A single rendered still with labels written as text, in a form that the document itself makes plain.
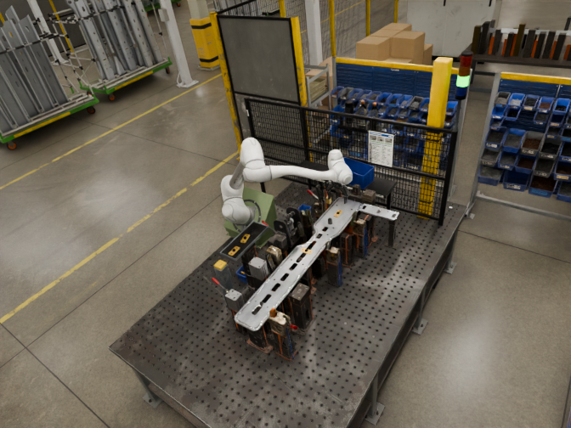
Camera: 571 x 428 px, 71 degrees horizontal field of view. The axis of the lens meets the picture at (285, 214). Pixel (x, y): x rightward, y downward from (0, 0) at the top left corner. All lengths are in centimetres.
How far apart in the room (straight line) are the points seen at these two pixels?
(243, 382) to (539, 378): 216
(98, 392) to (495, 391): 305
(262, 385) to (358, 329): 71
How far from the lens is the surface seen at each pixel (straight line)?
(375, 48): 682
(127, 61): 1032
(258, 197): 333
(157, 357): 289
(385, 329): 274
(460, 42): 909
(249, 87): 531
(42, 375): 424
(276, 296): 255
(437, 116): 307
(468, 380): 347
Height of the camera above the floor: 293
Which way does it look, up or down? 38 degrees down
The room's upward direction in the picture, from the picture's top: 9 degrees counter-clockwise
